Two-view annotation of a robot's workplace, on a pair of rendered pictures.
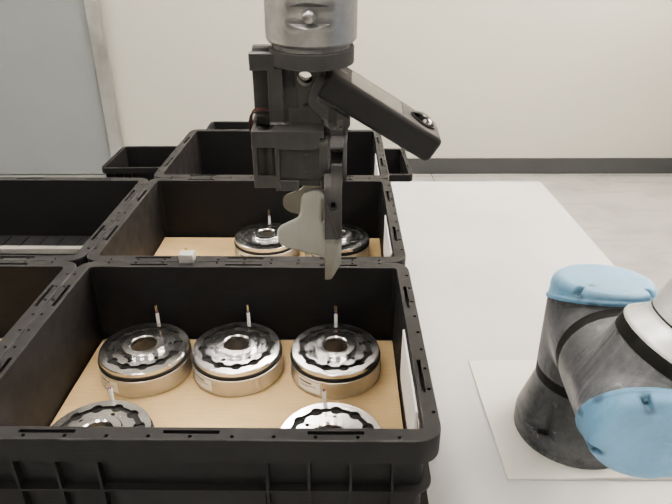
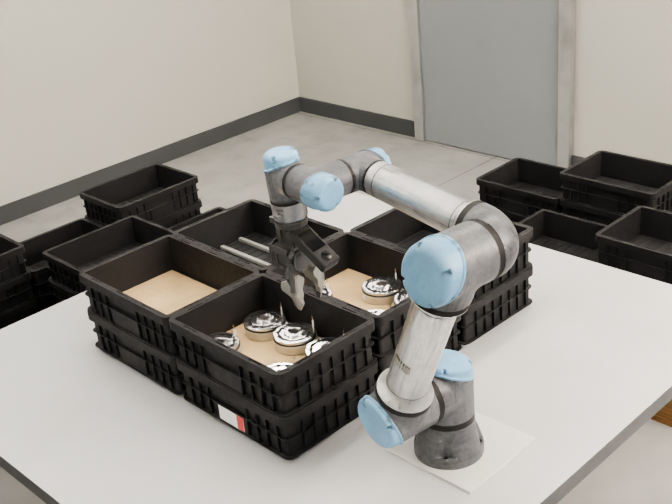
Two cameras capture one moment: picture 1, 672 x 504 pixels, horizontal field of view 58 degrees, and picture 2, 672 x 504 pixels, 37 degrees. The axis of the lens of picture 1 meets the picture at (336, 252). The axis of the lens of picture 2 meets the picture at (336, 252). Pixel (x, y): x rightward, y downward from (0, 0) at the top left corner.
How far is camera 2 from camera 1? 181 cm
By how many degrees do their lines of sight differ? 42
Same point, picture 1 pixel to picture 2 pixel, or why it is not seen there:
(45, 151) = (497, 131)
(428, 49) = not seen: outside the picture
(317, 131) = (285, 250)
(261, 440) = (234, 354)
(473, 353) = not seen: hidden behind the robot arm
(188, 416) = (258, 352)
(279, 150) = (278, 253)
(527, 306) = (541, 391)
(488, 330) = (492, 393)
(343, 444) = (253, 365)
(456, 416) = not seen: hidden behind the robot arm
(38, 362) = (216, 309)
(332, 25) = (283, 216)
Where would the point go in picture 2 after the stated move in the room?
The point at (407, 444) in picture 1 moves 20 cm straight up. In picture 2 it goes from (269, 373) to (257, 288)
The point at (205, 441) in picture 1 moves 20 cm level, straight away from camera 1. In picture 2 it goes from (222, 348) to (270, 306)
